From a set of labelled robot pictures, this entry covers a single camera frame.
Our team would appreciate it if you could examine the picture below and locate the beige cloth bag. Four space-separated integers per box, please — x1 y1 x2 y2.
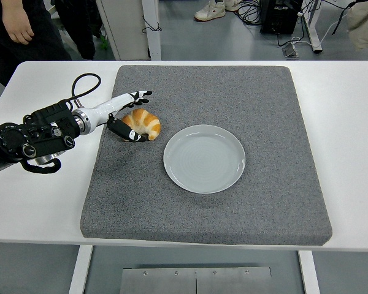
346 0 368 51

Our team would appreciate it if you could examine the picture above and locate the person's hand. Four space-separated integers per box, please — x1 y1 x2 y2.
2 7 35 46

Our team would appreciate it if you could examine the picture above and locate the black hanging cord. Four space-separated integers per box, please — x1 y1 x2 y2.
142 14 163 34

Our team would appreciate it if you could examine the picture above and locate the white cabinet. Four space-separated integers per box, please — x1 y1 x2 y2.
95 0 151 61

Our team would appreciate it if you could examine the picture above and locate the black cable bundle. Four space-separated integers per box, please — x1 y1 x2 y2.
236 0 264 26

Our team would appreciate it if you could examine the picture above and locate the grey power adapter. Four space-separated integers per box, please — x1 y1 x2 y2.
282 42 301 58

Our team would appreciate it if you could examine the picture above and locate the grey speckled mat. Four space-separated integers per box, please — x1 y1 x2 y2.
80 64 334 247

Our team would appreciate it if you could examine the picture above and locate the white sneaker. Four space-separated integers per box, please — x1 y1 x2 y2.
224 0 243 12
193 1 226 22

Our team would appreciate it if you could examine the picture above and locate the grey round plate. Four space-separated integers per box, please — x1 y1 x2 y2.
163 124 247 195

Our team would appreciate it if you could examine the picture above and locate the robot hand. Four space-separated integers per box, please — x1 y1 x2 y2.
85 89 153 143

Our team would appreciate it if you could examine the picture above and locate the white cable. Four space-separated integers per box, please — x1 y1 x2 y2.
291 12 350 49

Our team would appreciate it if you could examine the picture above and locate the croissant bread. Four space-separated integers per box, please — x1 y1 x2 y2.
121 108 163 142

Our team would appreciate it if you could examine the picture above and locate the white desk leg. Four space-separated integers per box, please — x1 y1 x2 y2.
302 0 323 55
142 0 163 61

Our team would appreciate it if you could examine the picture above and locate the black computer case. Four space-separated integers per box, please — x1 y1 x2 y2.
260 0 304 35

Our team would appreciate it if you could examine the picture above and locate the white table leg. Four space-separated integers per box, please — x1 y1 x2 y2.
297 250 321 294
67 244 94 294

